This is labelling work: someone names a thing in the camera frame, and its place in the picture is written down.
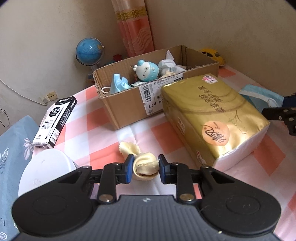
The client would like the white wall cable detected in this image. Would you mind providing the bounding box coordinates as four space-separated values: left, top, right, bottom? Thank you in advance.
0 78 45 106

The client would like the yellow toy car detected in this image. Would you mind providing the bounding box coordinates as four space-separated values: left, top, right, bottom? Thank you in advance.
199 48 226 67

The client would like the black white carton box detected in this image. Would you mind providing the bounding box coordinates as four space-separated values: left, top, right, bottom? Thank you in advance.
33 96 77 148

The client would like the pink orange curtain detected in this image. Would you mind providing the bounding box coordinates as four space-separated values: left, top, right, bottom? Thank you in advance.
111 0 154 57

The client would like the clear jar white lid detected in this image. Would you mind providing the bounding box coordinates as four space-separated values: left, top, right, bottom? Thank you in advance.
18 149 79 196

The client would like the blue floral bedsheet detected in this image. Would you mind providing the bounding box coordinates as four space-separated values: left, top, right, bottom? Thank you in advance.
0 115 39 240

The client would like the blue desk globe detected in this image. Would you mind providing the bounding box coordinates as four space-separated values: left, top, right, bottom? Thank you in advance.
75 38 105 71

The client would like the blue round plush toy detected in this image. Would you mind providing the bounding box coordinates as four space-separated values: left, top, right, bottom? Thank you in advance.
133 60 159 82

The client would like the white wall socket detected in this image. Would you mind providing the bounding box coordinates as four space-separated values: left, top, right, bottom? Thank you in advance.
40 91 58 105

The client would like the pink checkered tablecloth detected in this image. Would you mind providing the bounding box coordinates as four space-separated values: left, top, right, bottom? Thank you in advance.
32 64 296 241

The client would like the cream cloth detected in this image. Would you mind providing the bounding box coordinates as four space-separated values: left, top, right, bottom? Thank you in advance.
119 142 159 181

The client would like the blue face mask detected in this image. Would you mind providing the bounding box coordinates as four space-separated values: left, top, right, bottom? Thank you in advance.
101 74 131 94
239 84 284 112

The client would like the folded blue face mask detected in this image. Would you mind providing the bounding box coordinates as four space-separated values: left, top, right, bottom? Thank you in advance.
239 84 284 112

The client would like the brown cardboard box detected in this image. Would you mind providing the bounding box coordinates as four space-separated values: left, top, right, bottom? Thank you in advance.
93 45 219 130

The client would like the gold tissue pack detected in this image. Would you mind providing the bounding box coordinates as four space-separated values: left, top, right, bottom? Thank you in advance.
161 74 270 171

